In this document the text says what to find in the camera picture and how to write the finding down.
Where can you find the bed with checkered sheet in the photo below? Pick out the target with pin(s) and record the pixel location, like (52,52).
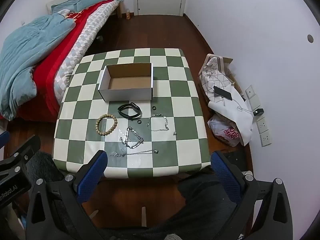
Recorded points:
(92,27)

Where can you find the person's dark pants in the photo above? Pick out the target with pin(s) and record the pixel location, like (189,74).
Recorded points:
(205,205)

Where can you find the light blue quilt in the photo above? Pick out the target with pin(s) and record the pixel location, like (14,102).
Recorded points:
(22,55)

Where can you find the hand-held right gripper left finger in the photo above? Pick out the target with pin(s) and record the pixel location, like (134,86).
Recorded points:
(92,175)

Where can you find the white patterned tote bag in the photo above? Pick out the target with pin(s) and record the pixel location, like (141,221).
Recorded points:
(212,72)

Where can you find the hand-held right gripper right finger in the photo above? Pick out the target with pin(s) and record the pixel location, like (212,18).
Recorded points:
(226,177)

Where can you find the red blanket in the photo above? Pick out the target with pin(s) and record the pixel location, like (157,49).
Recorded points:
(65,42)

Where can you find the black smart band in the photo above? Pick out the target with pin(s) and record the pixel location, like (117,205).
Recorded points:
(135,105)

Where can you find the small orange bottle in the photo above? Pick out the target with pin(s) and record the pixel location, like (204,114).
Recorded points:
(128,14)

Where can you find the white red plastic bag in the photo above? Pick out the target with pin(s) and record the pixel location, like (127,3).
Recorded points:
(225,132)

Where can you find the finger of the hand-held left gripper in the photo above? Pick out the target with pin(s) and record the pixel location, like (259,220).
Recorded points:
(4,140)
(23,155)

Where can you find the green white checkered table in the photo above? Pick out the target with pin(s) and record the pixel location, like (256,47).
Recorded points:
(180,100)

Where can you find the black charger plug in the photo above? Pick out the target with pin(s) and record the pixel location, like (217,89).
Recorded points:
(258,111)

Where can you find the round wall hole cover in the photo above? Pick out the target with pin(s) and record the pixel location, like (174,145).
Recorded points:
(310,38)

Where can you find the black smartphone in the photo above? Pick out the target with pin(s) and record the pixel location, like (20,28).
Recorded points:
(223,93)

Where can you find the white paper bag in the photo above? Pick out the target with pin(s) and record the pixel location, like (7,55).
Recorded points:
(240,120)

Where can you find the brown cardboard carton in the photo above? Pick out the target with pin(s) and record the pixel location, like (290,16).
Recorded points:
(228,61)

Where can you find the cardboard box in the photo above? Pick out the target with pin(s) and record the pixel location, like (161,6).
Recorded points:
(125,82)

